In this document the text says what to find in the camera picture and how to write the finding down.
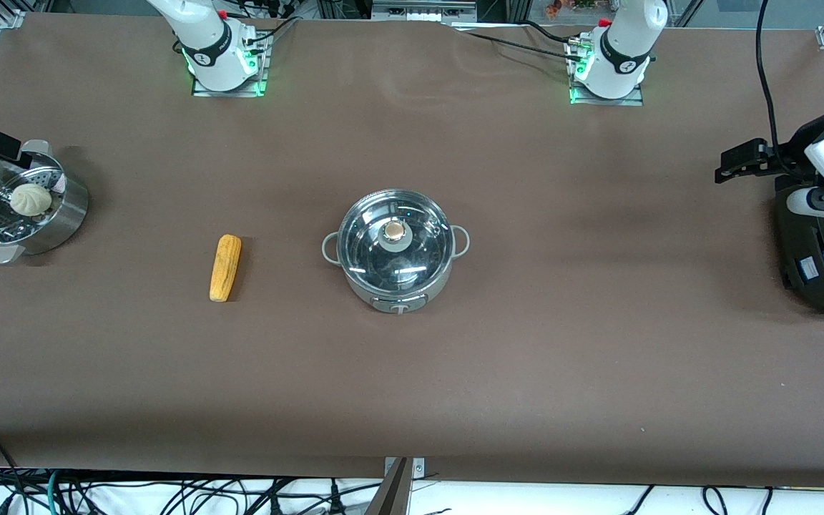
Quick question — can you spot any white steamed bun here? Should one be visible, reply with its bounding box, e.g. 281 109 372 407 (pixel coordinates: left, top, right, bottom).
10 183 53 217

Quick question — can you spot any round glass pot lid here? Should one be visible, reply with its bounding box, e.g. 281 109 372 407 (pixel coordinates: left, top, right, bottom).
337 190 454 294

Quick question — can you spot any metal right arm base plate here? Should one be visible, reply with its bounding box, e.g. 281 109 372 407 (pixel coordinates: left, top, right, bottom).
192 32 270 97

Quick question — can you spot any brown table cover mat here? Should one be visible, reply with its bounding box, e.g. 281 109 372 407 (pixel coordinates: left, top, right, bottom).
0 13 824 487

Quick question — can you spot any steel pot with grey handles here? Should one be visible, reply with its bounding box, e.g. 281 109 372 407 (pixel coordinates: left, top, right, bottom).
322 188 471 314

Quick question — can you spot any black base power cable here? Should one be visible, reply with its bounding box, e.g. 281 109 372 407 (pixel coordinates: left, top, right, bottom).
244 16 302 54
466 31 584 62
441 20 579 45

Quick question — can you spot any grey power strip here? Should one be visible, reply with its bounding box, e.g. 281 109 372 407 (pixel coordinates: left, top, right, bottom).
371 0 479 22

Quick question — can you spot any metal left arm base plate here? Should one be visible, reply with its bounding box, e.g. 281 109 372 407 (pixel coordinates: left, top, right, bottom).
568 39 645 107

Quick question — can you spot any metal table edge bracket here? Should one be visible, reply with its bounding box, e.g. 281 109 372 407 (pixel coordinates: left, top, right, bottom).
366 456 427 515

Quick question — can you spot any steel steamer pot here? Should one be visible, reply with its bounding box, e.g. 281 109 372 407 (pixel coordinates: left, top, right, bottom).
0 139 89 265

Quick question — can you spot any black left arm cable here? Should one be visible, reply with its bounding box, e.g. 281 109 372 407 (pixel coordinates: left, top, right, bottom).
755 0 788 169

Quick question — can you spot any yellow corn cob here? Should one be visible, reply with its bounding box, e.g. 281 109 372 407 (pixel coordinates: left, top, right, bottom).
210 234 242 303

